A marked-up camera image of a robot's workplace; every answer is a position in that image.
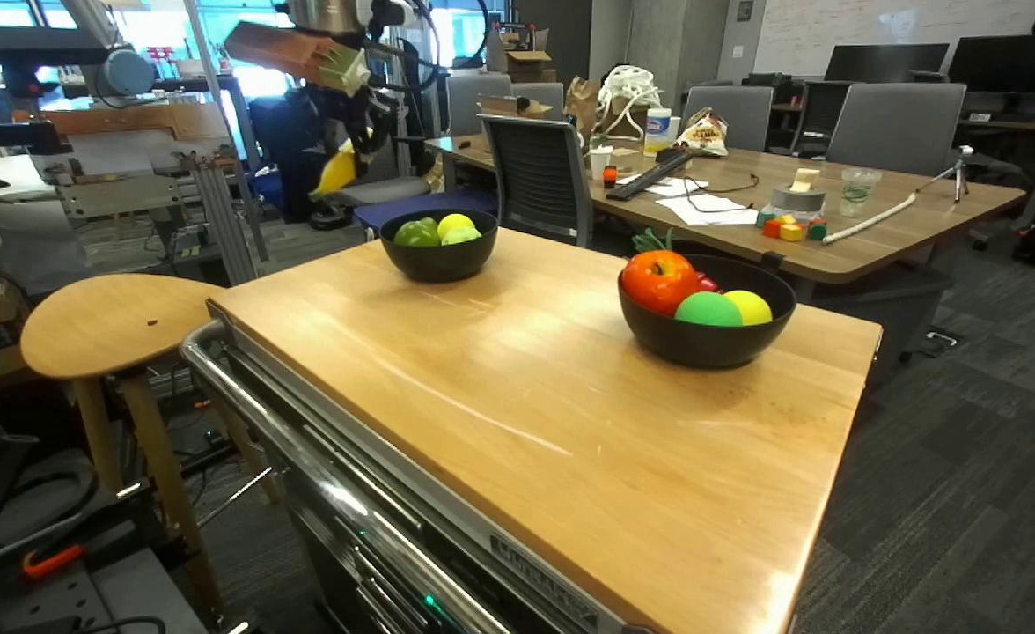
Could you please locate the large black bowl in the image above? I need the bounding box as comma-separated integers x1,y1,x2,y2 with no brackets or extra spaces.
611,252,798,375

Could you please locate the black power strip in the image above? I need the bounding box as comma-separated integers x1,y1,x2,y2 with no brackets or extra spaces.
606,142,705,206

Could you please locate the grey office chair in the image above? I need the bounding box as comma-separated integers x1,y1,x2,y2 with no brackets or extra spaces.
679,81,778,155
825,81,968,180
443,72,516,137

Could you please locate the white rope bundle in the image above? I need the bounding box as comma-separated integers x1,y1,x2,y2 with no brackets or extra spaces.
593,65,666,137

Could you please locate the small black bowl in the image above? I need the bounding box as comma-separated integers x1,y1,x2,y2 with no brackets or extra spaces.
376,209,500,284

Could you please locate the green pear toy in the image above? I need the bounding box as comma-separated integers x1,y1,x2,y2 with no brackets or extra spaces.
390,214,443,252

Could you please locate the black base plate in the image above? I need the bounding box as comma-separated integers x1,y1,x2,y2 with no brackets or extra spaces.
0,542,210,634

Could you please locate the wooden top tool cart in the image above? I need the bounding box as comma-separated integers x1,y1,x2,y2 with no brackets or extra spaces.
185,227,883,634

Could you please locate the orange handled clamp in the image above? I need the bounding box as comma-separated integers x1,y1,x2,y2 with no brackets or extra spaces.
16,539,86,586

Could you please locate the clear plastic bottle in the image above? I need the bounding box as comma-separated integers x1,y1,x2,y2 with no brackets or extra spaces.
642,105,677,158

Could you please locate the green round fruit toy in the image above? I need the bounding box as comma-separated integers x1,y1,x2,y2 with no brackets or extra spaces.
673,290,747,333

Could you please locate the yellow banana toy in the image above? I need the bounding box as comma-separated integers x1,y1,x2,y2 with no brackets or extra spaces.
311,137,362,202

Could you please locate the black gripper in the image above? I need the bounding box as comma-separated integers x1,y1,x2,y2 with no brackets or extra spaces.
301,81,399,162

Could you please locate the clear plastic cup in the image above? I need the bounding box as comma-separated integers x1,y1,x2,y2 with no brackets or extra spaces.
839,167,883,214

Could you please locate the white stick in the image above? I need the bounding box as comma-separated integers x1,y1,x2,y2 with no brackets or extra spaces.
820,191,923,246

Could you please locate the chrome cart handle bar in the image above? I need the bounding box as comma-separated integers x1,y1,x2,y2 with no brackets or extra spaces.
178,322,519,634

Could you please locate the light green dimpled ball toy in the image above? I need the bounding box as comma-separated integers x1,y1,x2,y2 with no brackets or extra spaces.
433,213,485,252

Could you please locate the crumpled white bag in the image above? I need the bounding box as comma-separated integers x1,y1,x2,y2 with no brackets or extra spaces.
677,108,733,158

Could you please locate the yellow round fruit toy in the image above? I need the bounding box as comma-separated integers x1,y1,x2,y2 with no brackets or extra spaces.
722,284,773,333

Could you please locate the orange fruit toy green stem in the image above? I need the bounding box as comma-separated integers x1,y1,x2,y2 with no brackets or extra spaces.
615,227,707,322

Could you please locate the black computer monitor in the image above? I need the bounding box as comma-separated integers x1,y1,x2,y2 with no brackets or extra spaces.
945,31,1035,100
825,43,952,85

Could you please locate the small silver tripod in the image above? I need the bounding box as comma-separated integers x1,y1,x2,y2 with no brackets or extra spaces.
936,142,979,206

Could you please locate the aluminium frame stand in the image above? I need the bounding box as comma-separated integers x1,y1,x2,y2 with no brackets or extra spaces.
57,162,260,290

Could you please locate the wooden conference table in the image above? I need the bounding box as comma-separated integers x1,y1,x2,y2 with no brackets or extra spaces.
427,126,1026,290

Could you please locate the round wooden stool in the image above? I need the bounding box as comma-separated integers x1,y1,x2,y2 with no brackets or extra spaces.
16,275,232,626

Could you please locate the black mesh office chair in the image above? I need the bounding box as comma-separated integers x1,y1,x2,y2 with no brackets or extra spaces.
476,114,597,252

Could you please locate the white paper sheet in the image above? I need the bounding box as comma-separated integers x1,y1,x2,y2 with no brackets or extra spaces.
644,173,707,202
661,191,760,229

